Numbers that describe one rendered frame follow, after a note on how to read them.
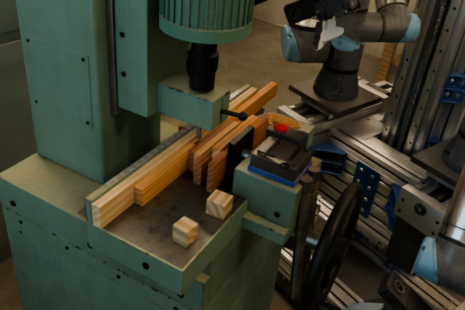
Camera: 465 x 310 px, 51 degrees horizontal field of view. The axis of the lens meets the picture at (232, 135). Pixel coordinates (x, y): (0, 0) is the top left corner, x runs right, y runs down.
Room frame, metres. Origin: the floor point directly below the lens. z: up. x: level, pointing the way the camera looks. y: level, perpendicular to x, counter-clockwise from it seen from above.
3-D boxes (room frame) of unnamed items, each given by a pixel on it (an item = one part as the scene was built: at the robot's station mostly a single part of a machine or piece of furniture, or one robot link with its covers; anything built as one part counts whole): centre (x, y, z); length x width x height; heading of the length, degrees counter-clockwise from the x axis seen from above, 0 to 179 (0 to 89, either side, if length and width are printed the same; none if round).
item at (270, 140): (0.82, -0.11, 0.99); 0.13 x 0.11 x 0.06; 153
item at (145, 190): (0.98, 0.03, 0.92); 0.60 x 0.02 x 0.04; 153
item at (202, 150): (0.90, 0.03, 0.93); 0.17 x 0.02 x 0.06; 153
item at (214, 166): (0.89, -0.02, 0.93); 0.25 x 0.01 x 0.07; 153
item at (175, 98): (0.91, 0.09, 1.03); 0.14 x 0.07 x 0.09; 63
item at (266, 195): (0.82, -0.10, 0.92); 0.15 x 0.13 x 0.09; 153
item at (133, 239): (0.86, -0.02, 0.87); 0.61 x 0.30 x 0.06; 153
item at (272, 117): (1.09, -0.12, 0.91); 0.10 x 0.07 x 0.02; 63
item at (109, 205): (0.91, 0.09, 0.93); 0.60 x 0.02 x 0.05; 153
